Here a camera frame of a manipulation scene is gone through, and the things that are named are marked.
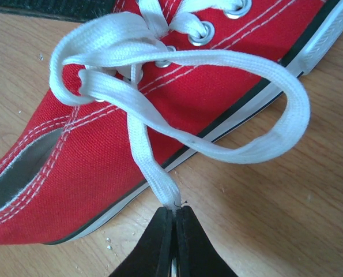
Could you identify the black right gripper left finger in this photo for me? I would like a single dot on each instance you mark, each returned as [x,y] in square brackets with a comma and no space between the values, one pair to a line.
[152,254]

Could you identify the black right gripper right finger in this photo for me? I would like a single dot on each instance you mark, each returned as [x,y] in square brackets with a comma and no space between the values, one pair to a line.
[195,254]

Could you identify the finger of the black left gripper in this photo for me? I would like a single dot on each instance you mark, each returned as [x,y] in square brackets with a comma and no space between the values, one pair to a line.
[78,11]

